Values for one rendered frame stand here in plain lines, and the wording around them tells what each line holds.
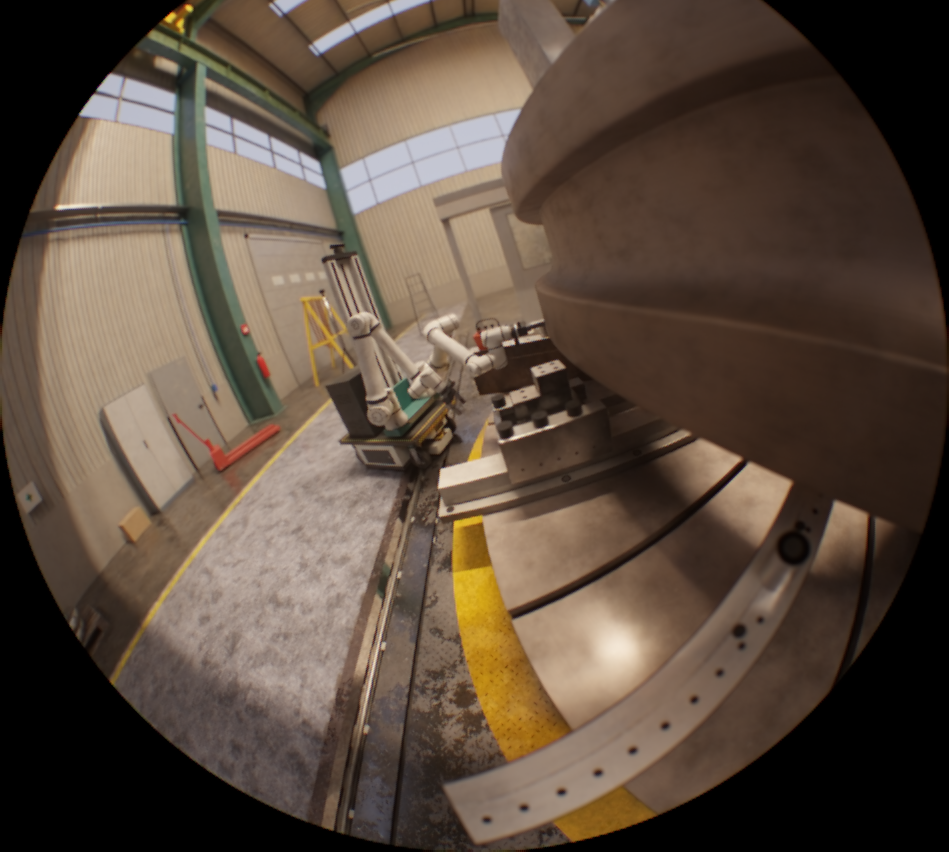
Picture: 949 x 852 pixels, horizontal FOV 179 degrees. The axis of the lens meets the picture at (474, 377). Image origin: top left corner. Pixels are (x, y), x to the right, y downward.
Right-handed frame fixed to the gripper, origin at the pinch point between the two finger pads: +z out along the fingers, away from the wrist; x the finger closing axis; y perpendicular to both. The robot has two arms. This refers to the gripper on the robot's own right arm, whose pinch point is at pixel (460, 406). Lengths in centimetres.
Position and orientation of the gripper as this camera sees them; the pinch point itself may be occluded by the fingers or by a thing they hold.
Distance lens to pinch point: 201.2
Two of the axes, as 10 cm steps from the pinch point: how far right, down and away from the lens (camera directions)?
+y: -7.2, 5.2, 4.6
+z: 6.7, 6.9, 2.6
